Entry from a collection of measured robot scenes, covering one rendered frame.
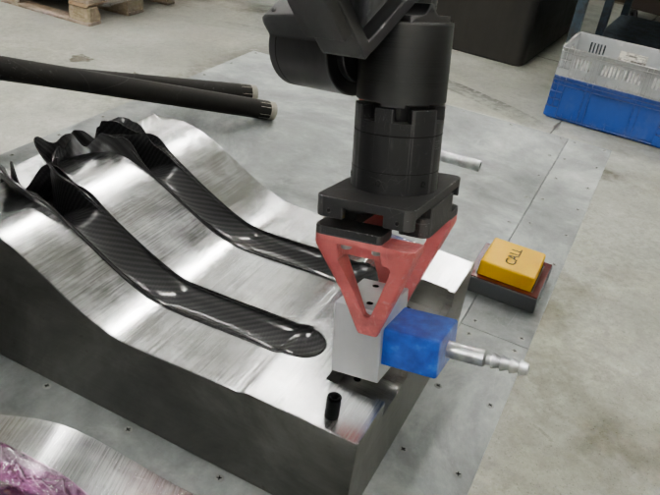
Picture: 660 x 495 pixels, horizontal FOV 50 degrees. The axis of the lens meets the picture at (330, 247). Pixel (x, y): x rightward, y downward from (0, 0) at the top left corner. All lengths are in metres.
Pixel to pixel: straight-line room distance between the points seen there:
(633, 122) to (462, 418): 3.18
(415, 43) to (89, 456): 0.31
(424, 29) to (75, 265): 0.32
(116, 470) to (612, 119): 3.45
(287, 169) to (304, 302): 0.42
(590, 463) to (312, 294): 1.32
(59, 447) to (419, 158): 0.28
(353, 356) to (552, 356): 1.62
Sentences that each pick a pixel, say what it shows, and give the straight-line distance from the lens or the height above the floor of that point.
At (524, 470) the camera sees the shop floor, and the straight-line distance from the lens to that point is 1.75.
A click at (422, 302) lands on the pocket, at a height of 0.87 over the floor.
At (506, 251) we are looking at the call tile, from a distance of 0.81.
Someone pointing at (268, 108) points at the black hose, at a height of 0.82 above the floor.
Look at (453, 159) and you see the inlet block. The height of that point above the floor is 0.94.
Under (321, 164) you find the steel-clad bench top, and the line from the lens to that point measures 1.01.
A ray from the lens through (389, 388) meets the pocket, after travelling 0.55.
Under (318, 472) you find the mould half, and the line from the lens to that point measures 0.51.
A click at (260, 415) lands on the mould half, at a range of 0.50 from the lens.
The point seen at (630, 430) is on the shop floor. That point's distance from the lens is 1.96.
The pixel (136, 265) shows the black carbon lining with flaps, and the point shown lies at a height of 0.89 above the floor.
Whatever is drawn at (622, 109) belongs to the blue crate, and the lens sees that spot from 3.73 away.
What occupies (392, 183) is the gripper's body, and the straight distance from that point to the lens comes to 0.44.
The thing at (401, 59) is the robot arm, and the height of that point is 1.12.
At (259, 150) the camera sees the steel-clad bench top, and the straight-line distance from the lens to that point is 1.03.
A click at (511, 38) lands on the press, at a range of 4.51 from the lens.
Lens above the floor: 1.24
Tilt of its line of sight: 32 degrees down
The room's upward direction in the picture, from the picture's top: 8 degrees clockwise
